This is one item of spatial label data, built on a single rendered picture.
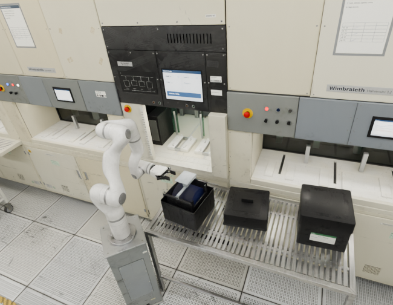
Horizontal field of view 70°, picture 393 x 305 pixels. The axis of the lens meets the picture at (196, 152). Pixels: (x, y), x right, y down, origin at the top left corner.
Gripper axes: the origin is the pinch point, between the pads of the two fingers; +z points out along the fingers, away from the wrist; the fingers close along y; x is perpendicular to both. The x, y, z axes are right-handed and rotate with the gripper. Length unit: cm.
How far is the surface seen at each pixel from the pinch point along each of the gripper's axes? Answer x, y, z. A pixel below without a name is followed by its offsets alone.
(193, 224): -23.7, 13.2, 24.6
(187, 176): 2.8, -1.4, 13.3
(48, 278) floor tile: -107, 68, -106
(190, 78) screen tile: 58, -33, 1
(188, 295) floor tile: -106, 19, 16
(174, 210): -17.5, 13.4, 9.9
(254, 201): -19, -21, 54
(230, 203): -19.2, -11.9, 39.3
